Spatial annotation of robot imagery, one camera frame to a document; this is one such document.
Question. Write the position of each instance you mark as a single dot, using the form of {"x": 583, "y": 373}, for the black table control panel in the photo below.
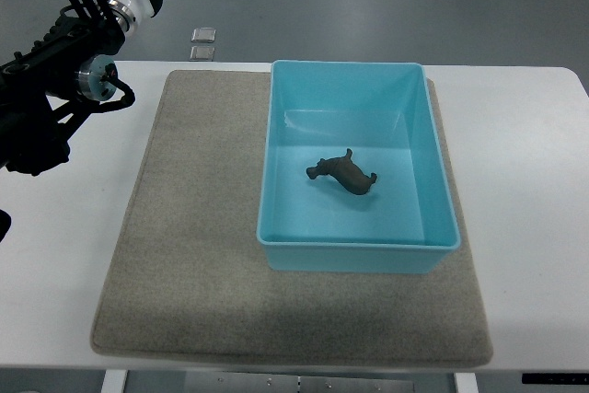
{"x": 571, "y": 379}

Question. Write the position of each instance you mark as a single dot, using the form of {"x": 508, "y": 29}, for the lower metal floor plate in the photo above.
{"x": 202, "y": 53}

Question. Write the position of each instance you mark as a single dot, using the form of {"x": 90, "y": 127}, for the metal table frame bar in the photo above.
{"x": 246, "y": 382}

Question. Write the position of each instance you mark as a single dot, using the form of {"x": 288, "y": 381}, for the brown hippo toy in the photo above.
{"x": 345, "y": 171}

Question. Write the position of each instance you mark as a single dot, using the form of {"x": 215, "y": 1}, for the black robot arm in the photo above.
{"x": 49, "y": 92}

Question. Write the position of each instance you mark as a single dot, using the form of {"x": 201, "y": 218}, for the blue plastic box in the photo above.
{"x": 407, "y": 222}

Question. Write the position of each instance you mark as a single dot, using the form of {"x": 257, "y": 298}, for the beige felt mat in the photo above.
{"x": 188, "y": 279}

